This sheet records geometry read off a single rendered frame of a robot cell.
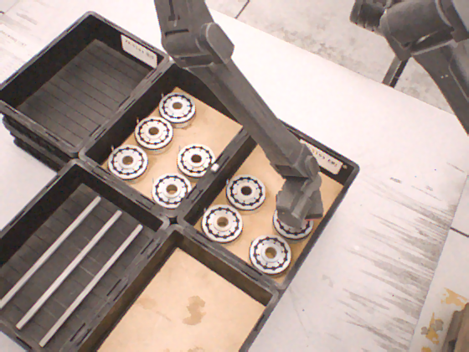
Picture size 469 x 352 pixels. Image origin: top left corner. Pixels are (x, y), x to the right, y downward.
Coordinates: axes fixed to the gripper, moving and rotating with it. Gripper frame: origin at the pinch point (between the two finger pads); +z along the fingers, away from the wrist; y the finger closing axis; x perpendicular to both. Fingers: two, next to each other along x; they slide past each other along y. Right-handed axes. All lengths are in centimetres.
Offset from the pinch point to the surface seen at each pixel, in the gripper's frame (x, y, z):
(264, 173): 15.2, -5.5, 3.8
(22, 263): -7, -66, 3
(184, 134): 28.7, -26.4, 3.4
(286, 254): -9.0, -3.2, 1.2
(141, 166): 17.2, -38.2, 0.5
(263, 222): 1.0, -7.3, 4.0
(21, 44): 75, -79, 15
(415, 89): 108, 93, 87
